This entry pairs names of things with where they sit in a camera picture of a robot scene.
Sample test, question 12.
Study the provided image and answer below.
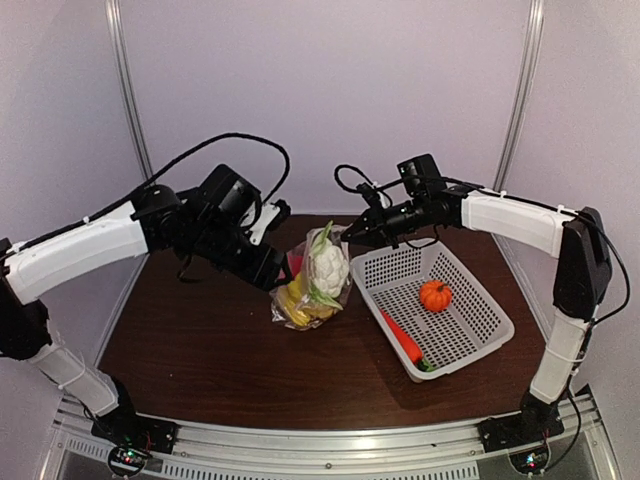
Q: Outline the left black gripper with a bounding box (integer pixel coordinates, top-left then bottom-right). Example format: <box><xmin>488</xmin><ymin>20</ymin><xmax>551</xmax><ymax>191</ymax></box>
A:
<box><xmin>190</xmin><ymin>216</ymin><xmax>294</xmax><ymax>290</ymax></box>

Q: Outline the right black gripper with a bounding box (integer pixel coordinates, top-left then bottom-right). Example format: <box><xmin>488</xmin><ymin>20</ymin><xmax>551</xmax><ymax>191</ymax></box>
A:
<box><xmin>342</xmin><ymin>193</ymin><xmax>431</xmax><ymax>248</ymax></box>

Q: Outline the white cauliflower toy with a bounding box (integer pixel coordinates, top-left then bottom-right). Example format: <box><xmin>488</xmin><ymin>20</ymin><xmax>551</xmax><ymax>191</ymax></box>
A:
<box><xmin>306</xmin><ymin>221</ymin><xmax>350</xmax><ymax>311</ymax></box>

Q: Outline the white plastic basket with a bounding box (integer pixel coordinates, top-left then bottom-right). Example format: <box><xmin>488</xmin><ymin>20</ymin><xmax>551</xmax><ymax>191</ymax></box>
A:
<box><xmin>351</xmin><ymin>243</ymin><xmax>515</xmax><ymax>383</ymax></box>

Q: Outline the clear dotted zip bag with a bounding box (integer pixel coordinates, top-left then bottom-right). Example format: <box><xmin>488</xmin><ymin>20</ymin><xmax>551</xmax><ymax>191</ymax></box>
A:
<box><xmin>271</xmin><ymin>221</ymin><xmax>352</xmax><ymax>331</ymax></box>

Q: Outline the red pepper toy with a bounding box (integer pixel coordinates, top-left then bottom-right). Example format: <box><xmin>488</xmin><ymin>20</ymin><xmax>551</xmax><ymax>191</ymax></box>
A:
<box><xmin>287</xmin><ymin>250</ymin><xmax>304</xmax><ymax>278</ymax></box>

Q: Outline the yellow corn toy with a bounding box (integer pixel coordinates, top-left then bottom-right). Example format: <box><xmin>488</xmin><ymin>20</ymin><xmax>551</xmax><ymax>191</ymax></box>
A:
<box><xmin>276</xmin><ymin>273</ymin><xmax>337</xmax><ymax>330</ymax></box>

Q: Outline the orange pumpkin toy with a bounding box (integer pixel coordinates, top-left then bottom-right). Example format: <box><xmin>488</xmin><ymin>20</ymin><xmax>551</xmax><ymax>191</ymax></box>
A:
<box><xmin>419</xmin><ymin>280</ymin><xmax>453</xmax><ymax>313</ymax></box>

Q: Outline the orange carrot toy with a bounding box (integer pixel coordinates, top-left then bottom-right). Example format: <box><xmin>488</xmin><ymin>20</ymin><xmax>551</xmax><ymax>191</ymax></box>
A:
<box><xmin>380</xmin><ymin>310</ymin><xmax>423</xmax><ymax>365</ymax></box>

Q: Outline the green lettuce leaf toy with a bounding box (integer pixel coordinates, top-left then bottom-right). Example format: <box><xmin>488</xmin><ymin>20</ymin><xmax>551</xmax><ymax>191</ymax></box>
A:
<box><xmin>416</xmin><ymin>358</ymin><xmax>436</xmax><ymax>372</ymax></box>

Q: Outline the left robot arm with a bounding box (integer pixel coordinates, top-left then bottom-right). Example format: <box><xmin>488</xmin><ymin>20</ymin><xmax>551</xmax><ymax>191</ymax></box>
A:
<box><xmin>1</xmin><ymin>165</ymin><xmax>291</xmax><ymax>444</ymax></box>

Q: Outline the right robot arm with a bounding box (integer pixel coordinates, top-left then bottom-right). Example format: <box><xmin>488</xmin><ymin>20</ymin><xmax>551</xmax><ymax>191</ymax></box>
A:
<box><xmin>340</xmin><ymin>154</ymin><xmax>613</xmax><ymax>442</ymax></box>

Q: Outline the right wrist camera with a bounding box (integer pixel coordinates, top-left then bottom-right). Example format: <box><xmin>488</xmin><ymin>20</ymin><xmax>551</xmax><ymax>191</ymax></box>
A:
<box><xmin>356</xmin><ymin>183</ymin><xmax>393</xmax><ymax>209</ymax></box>

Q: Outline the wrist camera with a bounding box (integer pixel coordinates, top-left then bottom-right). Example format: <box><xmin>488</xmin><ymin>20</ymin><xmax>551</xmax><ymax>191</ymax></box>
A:
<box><xmin>245</xmin><ymin>199</ymin><xmax>291</xmax><ymax>246</ymax></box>
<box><xmin>356</xmin><ymin>183</ymin><xmax>393</xmax><ymax>209</ymax></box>

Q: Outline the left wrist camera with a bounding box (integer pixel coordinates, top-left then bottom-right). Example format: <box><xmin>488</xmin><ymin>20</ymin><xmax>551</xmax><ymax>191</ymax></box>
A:
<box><xmin>245</xmin><ymin>199</ymin><xmax>291</xmax><ymax>246</ymax></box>

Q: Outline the right black cable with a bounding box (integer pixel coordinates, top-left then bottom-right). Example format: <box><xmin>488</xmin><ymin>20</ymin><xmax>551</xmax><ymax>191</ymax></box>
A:
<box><xmin>333</xmin><ymin>164</ymin><xmax>406</xmax><ymax>201</ymax></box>

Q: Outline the black cable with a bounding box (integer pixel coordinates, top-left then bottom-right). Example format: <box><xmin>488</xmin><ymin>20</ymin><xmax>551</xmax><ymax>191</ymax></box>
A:
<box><xmin>333</xmin><ymin>164</ymin><xmax>406</xmax><ymax>201</ymax></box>
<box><xmin>19</xmin><ymin>131</ymin><xmax>292</xmax><ymax>251</ymax></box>

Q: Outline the left black cable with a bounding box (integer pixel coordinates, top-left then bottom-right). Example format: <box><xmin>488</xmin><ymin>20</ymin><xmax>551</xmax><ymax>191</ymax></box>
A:
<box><xmin>19</xmin><ymin>131</ymin><xmax>292</xmax><ymax>251</ymax></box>

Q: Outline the right aluminium frame post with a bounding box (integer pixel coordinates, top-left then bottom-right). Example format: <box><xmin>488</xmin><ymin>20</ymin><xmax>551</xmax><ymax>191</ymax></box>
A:
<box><xmin>493</xmin><ymin>0</ymin><xmax>545</xmax><ymax>191</ymax></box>

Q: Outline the aluminium frame post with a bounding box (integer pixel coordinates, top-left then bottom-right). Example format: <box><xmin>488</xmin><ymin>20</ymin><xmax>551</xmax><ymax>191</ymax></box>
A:
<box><xmin>493</xmin><ymin>0</ymin><xmax>545</xmax><ymax>191</ymax></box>
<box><xmin>105</xmin><ymin>0</ymin><xmax>153</xmax><ymax>180</ymax></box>

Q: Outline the left aluminium frame post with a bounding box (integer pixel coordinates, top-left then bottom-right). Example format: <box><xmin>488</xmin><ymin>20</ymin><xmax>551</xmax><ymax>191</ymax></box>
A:
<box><xmin>105</xmin><ymin>0</ymin><xmax>153</xmax><ymax>180</ymax></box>

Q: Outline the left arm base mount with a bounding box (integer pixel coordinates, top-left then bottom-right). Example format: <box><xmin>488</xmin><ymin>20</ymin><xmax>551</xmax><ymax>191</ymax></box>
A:
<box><xmin>91</xmin><ymin>414</ymin><xmax>178</xmax><ymax>454</ymax></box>

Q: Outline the aluminium front rail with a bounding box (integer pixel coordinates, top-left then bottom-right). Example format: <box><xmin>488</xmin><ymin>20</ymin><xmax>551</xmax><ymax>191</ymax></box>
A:
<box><xmin>35</xmin><ymin>393</ymin><xmax>622</xmax><ymax>479</ymax></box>

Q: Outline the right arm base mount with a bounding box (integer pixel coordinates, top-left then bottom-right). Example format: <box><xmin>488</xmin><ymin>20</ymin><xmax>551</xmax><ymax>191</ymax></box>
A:
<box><xmin>477</xmin><ymin>393</ymin><xmax>564</xmax><ymax>453</ymax></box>

